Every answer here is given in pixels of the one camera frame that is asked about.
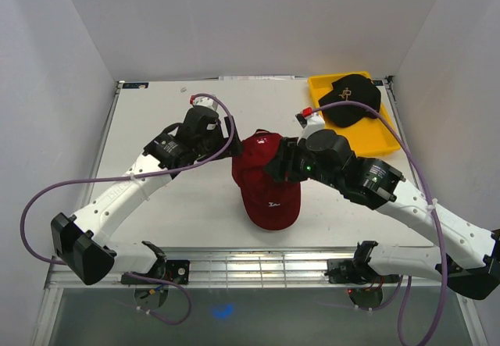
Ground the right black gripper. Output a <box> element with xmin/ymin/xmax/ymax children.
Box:
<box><xmin>262</xmin><ymin>137</ymin><xmax>341</xmax><ymax>191</ymax></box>

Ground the red baseball cap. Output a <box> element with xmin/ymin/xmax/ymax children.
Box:
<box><xmin>231</xmin><ymin>129</ymin><xmax>301</xmax><ymax>231</ymax></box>

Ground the black cap gold logo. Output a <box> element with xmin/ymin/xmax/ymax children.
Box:
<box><xmin>318</xmin><ymin>74</ymin><xmax>381</xmax><ymax>128</ymax></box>

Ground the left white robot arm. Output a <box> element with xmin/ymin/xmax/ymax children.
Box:
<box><xmin>51</xmin><ymin>106</ymin><xmax>242</xmax><ymax>285</ymax></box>

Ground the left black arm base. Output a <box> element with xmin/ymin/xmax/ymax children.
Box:
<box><xmin>120</xmin><ymin>259</ymin><xmax>191</xmax><ymax>285</ymax></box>

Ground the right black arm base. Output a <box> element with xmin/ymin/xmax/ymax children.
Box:
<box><xmin>324</xmin><ymin>259</ymin><xmax>400</xmax><ymax>285</ymax></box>

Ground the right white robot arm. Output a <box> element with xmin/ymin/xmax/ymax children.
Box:
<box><xmin>265</xmin><ymin>130</ymin><xmax>499</xmax><ymax>300</ymax></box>

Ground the yellow plastic tray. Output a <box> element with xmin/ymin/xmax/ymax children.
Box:
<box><xmin>308</xmin><ymin>71</ymin><xmax>400</xmax><ymax>157</ymax></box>

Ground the blue label sticker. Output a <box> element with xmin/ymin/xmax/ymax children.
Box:
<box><xmin>121</xmin><ymin>82</ymin><xmax>149</xmax><ymax>89</ymax></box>

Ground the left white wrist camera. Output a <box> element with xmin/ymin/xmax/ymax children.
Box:
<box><xmin>190</xmin><ymin>93</ymin><xmax>218</xmax><ymax>112</ymax></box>

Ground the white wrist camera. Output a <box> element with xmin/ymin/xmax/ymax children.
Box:
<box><xmin>190</xmin><ymin>93</ymin><xmax>218</xmax><ymax>112</ymax></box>
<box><xmin>295</xmin><ymin>107</ymin><xmax>325</xmax><ymax>140</ymax></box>

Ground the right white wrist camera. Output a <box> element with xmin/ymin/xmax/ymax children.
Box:
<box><xmin>295</xmin><ymin>107</ymin><xmax>325</xmax><ymax>140</ymax></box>

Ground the aluminium frame rail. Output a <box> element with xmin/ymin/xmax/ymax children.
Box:
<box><xmin>45</xmin><ymin>246</ymin><xmax>470</xmax><ymax>291</ymax></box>

